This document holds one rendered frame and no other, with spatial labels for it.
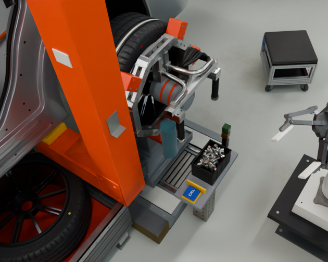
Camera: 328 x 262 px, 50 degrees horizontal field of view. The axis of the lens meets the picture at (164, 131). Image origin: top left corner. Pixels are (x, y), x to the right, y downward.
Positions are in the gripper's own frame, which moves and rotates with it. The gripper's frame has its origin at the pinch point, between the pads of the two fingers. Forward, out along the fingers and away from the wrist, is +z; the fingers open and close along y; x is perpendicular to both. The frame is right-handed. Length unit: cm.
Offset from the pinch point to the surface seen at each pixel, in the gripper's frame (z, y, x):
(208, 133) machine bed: -34, 11, 161
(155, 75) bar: -7, -45, 84
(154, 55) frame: -8, -52, 69
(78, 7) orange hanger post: 20, -70, 9
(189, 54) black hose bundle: -26, -42, 76
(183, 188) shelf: 16, 13, 99
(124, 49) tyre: 1, -62, 71
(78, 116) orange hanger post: 37, -49, 50
